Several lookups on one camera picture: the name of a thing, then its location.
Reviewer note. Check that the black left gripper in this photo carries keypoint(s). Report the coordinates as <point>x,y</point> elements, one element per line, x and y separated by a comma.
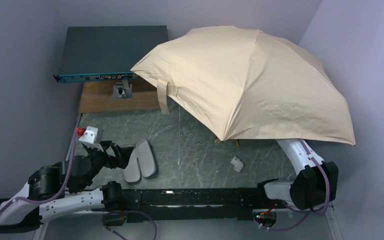
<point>113,156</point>

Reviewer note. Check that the beige umbrella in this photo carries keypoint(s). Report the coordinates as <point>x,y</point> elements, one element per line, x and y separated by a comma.
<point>247,84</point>

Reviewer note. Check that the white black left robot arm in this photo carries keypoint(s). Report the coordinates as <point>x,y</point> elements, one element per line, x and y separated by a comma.
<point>57,190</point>

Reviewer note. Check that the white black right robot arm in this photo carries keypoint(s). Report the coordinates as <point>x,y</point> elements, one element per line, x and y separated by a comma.
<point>315,185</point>

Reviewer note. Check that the wooden board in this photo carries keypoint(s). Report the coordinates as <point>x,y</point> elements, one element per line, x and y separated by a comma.
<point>102,96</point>

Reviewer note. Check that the white plastic pipe fitting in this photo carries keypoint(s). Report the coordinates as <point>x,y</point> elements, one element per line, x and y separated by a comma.
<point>238,165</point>

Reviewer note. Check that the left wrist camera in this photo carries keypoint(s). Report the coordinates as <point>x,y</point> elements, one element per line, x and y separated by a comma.
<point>90,137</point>

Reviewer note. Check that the grey metal stand bracket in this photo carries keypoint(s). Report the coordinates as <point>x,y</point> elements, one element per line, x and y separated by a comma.
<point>122,90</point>

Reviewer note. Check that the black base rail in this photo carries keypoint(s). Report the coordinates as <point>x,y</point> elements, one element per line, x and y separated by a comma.
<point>241,203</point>

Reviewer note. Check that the yellow handled pliers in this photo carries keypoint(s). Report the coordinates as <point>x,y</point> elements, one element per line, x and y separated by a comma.
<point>234,141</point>

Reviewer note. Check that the grey network switch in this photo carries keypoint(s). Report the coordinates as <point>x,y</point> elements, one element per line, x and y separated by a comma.
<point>102,53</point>

